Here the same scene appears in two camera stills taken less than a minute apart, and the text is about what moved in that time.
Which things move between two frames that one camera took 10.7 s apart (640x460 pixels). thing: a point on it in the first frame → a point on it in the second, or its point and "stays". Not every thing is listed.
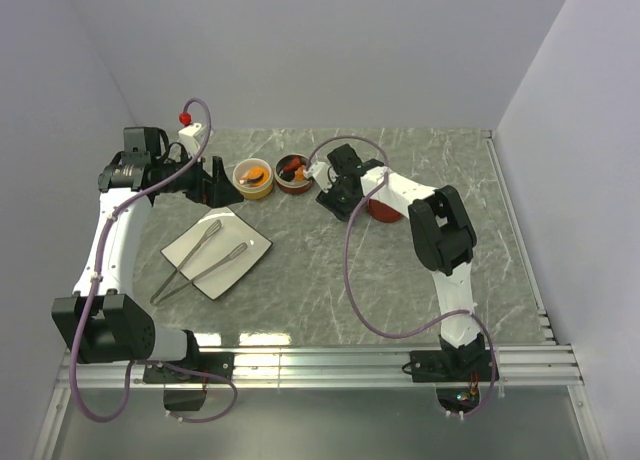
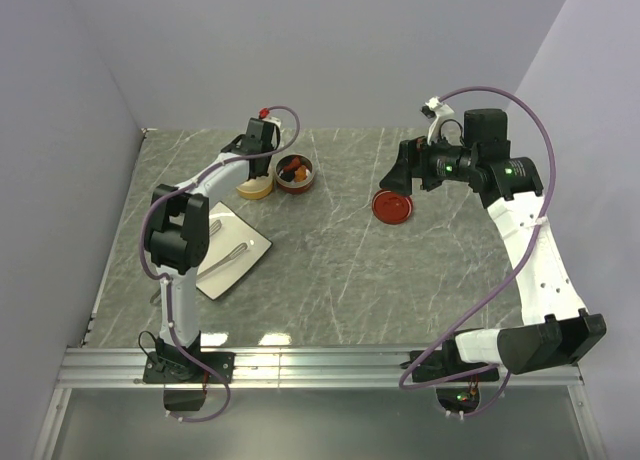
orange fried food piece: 299,175 stays
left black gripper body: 194,186 → 267,167
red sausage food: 295,162 stays
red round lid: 381,212 stays
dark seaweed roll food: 287,175 stays
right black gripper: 328,200 → 414,160
